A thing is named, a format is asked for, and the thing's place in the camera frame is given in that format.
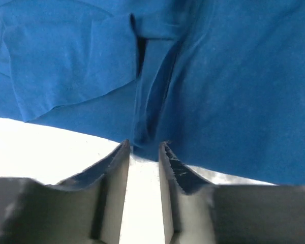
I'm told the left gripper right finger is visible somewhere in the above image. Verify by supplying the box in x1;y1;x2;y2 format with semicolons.
159;143;305;243

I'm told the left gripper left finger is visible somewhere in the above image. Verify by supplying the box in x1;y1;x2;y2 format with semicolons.
0;141;130;244

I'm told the blue t shirt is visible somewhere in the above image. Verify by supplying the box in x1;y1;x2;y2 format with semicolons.
0;1;305;185

